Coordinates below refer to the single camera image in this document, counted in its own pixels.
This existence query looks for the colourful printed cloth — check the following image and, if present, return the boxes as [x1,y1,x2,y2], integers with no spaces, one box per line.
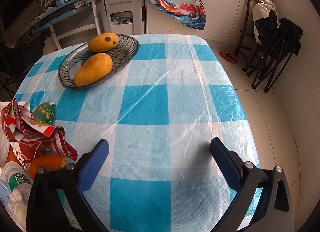
[132,0,207,30]

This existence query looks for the black folded camping chair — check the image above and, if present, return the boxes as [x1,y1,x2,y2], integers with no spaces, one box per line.
[251,9,304,93]

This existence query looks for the orange carrots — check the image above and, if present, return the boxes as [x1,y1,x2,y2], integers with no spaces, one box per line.
[7,147,18,164]

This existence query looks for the ribbed glass plate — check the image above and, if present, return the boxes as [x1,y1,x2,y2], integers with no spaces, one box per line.
[57,34,140,90]

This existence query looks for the yellow mango with dark spot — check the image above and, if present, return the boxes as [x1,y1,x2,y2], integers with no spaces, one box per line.
[88,32,119,53]

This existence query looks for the white cabinet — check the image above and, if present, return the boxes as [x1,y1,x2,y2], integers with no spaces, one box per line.
[146,0,277,43]

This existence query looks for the blue white checked tablecloth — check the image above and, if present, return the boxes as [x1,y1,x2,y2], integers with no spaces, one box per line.
[14,34,262,232]

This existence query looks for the white bag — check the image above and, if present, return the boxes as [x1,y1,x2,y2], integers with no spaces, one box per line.
[252,0,277,45]

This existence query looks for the crumpled red snack bag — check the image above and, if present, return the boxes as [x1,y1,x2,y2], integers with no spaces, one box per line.
[1,98,78,170]

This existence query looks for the black open camping chair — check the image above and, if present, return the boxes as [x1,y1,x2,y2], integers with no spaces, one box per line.
[0,39,47,97]

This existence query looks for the red slipper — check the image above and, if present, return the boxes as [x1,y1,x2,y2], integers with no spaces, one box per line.
[219,50,239,64]

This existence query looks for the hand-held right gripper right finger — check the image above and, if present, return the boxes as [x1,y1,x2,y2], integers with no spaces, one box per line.
[210,137,295,232]

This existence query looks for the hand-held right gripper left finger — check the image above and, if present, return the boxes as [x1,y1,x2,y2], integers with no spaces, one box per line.
[26,139,110,232]

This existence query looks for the large clear plastic bottle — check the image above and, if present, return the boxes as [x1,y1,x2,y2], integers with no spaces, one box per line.
[2,161,33,194]

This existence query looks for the white plastic stool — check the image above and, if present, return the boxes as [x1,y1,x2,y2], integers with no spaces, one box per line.
[105,0,145,35]

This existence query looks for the dark wooden chair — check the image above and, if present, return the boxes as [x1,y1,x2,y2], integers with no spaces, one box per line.
[235,0,265,72]

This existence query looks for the orange carrot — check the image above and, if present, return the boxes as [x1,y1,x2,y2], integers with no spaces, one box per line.
[28,154,67,180]

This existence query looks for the glass top desk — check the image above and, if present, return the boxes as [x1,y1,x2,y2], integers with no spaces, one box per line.
[21,0,105,51]

